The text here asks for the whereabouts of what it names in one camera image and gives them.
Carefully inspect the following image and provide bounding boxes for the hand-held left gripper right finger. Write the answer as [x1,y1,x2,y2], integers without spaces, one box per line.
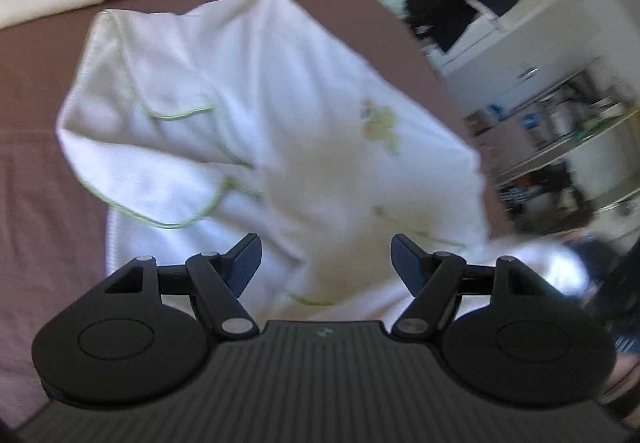
[390,233,547,340]

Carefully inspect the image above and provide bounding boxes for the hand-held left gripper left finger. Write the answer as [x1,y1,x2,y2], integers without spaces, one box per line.
[104,233,264,340]

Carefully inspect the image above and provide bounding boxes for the white garment with green trim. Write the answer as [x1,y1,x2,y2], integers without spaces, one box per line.
[56,0,592,324]

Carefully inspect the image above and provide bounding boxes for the dark cloth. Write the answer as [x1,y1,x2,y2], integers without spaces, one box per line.
[570,228,640,356]

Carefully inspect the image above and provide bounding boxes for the cluttered shelf unit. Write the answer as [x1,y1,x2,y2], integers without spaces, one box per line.
[464,57,640,226]

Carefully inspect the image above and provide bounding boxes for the white cabinet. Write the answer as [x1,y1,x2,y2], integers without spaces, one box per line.
[424,0,640,91]

